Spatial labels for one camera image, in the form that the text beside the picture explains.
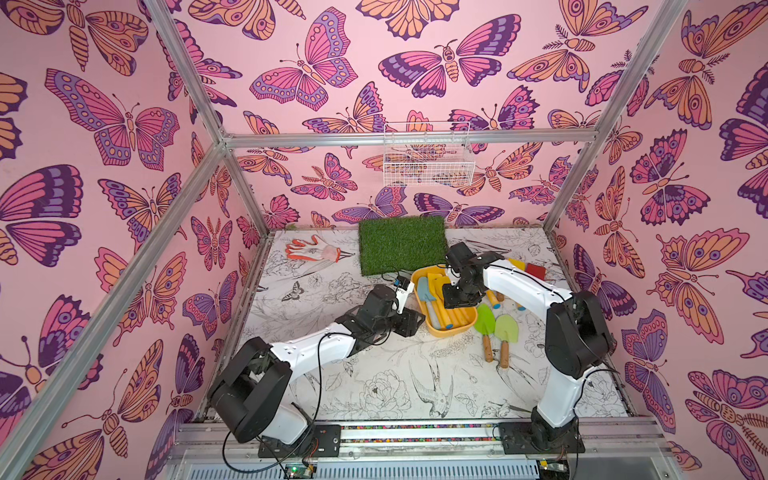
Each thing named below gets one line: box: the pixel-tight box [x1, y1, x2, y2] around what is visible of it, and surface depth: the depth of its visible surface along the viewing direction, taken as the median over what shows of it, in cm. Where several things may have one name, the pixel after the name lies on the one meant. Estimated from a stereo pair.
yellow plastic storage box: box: [411, 264, 478, 338], surface depth 97 cm
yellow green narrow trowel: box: [494, 314, 519, 369], surface depth 92 cm
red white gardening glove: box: [285, 234, 355, 263], surface depth 115 cm
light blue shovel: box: [418, 276, 441, 330], surface depth 102 cm
